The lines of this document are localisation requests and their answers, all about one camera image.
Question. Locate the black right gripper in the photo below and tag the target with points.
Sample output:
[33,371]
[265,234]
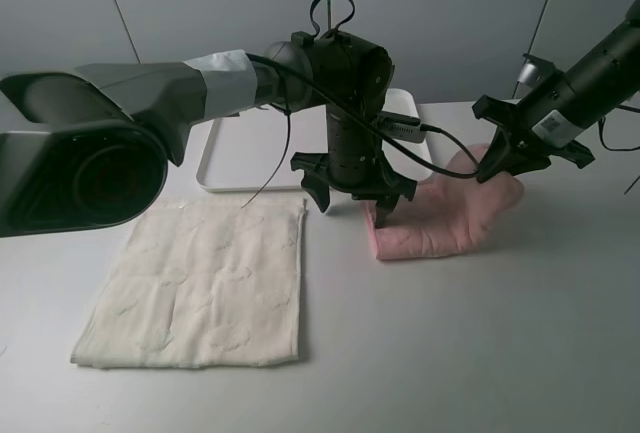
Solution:
[530,132]

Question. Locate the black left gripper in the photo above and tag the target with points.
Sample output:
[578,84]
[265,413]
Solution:
[354,163]

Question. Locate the pink towel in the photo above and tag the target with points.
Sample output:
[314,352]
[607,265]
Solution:
[446,217]

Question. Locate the cream white towel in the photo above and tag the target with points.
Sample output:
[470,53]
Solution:
[202,283]

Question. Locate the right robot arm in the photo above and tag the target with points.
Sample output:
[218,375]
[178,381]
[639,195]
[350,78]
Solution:
[606,76]

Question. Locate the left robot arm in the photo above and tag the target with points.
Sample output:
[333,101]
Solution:
[91,148]

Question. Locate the white rectangular plastic tray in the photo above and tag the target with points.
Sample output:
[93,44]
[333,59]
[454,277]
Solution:
[254,149]

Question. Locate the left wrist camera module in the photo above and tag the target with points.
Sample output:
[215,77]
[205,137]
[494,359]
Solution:
[401,127]

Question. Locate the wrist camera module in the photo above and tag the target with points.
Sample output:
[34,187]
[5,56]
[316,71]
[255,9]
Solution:
[401,127]
[537,71]

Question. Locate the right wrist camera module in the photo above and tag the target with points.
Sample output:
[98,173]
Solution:
[537,71]

